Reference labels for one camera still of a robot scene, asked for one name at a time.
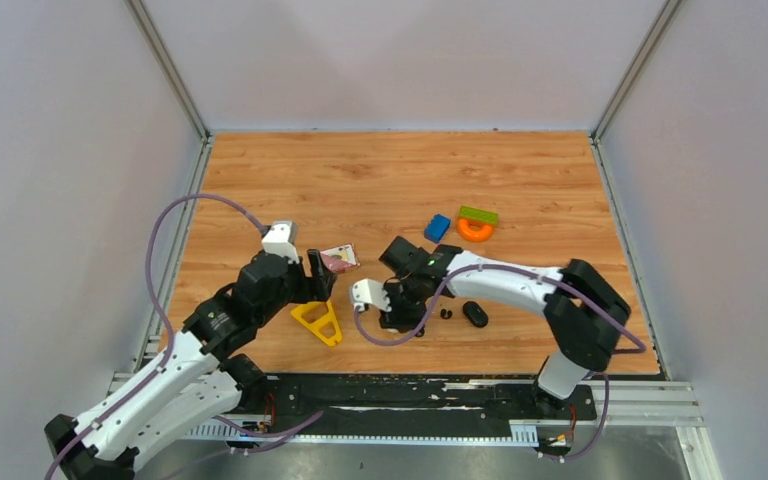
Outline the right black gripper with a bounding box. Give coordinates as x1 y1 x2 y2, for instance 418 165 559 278
374 273 428 331

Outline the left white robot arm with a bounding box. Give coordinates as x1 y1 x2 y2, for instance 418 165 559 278
44 249 337 479

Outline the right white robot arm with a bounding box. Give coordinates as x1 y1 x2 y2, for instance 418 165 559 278
351 236 646 418

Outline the black earbud case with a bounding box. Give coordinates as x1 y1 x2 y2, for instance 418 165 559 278
462 301 489 328

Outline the pink snack packet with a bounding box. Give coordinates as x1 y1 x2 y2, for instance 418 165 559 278
320 243 361 274

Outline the yellow triangular plastic piece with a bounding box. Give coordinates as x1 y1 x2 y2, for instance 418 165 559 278
290 300 343 347

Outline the blue toy brick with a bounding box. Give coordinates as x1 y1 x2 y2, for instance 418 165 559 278
423 214 451 244

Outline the green toy brick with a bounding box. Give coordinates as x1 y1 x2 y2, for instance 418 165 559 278
458 205 499 227

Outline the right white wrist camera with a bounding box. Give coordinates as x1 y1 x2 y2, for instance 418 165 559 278
349 279 392 312

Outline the orange toy ring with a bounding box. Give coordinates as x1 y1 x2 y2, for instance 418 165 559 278
456 217 497 244

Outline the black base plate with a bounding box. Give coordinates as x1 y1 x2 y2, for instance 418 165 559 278
229 373 597 439

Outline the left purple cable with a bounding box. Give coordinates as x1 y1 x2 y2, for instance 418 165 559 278
44 193 326 480

